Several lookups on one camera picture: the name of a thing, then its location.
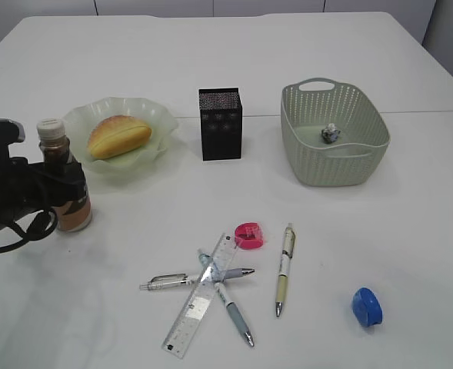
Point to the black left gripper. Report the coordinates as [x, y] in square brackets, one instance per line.
[28, 191]

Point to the brown coffee bottle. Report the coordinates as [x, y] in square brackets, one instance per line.
[73, 215]

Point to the yellow bread roll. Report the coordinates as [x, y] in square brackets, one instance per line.
[117, 135]

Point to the blue paper ball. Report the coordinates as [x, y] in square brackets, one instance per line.
[330, 133]

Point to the pale green glass plate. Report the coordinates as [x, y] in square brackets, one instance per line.
[80, 122]

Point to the silver grey pen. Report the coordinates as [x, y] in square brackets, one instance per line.
[182, 279]

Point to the black mesh pen holder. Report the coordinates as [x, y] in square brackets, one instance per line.
[221, 123]

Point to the pink pencil sharpener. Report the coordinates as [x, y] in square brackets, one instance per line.
[249, 236]

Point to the light blue pen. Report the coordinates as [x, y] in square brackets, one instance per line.
[231, 307]

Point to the beige white pen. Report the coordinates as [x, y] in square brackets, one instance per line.
[288, 246]

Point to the grey green plastic basket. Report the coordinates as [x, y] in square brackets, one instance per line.
[356, 154]

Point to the blue pencil sharpener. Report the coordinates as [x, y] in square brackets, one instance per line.
[366, 308]

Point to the clear plastic ruler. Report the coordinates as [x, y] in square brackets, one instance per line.
[203, 293]

